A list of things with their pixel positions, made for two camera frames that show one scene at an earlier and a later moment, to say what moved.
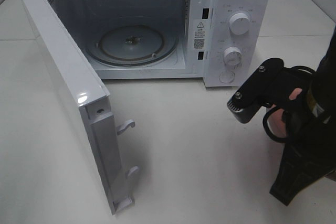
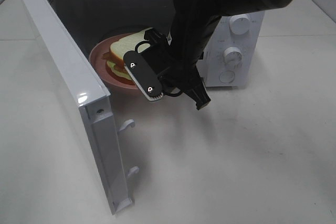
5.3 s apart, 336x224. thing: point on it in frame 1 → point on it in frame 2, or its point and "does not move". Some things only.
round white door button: (227, 76) does not move
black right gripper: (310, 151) → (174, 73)
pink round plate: (275, 120) → (100, 64)
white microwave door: (90, 89) does not move
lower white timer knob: (232, 56) does not move
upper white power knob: (239, 23) does not move
